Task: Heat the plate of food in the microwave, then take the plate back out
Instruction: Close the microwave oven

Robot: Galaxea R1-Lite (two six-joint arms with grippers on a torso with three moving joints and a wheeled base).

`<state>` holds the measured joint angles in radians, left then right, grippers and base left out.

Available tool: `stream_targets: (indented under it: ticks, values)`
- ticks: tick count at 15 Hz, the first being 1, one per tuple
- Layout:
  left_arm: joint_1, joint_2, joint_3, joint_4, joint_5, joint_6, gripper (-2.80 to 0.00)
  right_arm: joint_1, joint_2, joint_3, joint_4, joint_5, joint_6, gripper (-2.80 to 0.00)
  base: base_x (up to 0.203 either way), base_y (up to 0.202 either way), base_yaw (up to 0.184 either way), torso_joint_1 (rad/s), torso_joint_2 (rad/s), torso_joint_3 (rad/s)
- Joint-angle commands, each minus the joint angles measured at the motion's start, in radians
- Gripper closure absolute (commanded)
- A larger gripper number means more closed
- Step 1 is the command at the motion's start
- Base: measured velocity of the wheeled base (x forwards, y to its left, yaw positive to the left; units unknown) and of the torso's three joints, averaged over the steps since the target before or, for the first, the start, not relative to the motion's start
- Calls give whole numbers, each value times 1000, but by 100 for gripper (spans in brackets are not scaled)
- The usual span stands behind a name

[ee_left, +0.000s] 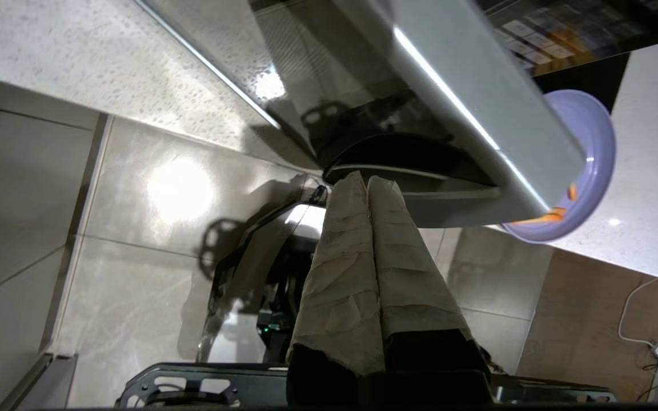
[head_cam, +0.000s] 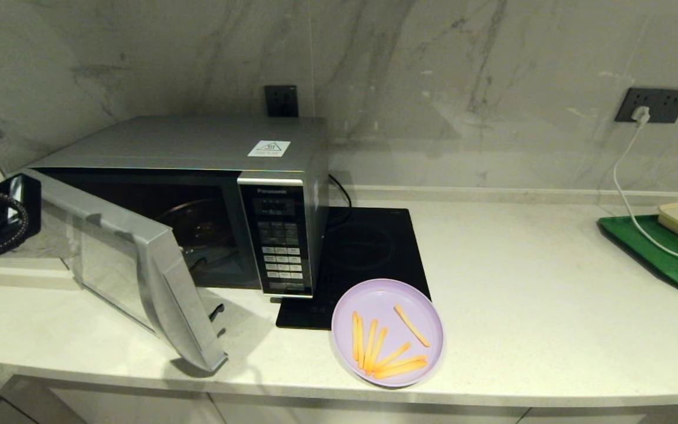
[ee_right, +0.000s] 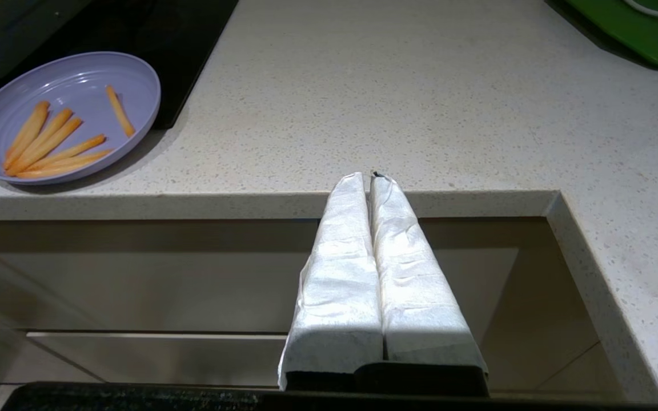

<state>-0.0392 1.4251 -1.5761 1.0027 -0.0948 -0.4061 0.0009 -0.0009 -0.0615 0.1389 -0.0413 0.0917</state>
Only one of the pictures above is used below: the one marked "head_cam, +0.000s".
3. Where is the wide dark wall socket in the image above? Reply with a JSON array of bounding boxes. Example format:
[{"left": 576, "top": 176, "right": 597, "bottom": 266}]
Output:
[{"left": 614, "top": 88, "right": 678, "bottom": 124}]

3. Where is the small dark wall socket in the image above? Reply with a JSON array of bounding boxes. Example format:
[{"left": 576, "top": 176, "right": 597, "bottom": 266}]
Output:
[{"left": 264, "top": 85, "right": 298, "bottom": 118}]

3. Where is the grey cabinet under counter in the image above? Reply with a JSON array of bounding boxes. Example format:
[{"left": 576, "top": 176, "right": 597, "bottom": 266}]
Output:
[{"left": 0, "top": 377, "right": 678, "bottom": 424}]

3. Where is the black glass microwave door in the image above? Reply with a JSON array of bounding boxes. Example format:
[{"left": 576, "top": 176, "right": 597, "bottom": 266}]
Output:
[{"left": 21, "top": 169, "right": 229, "bottom": 373}]

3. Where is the white power cable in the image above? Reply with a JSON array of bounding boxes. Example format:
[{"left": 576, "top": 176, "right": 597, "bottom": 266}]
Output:
[{"left": 613, "top": 122, "right": 678, "bottom": 267}]

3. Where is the black induction cooktop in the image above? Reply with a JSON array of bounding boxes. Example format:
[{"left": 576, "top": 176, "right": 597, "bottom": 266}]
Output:
[{"left": 275, "top": 207, "right": 433, "bottom": 330}]

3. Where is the silver Panasonic microwave oven body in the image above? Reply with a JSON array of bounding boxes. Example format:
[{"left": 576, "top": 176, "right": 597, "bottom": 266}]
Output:
[{"left": 26, "top": 116, "right": 331, "bottom": 298}]

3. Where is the purple round plate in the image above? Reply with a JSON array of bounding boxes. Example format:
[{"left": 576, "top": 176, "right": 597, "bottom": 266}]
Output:
[{"left": 331, "top": 279, "right": 446, "bottom": 389}]

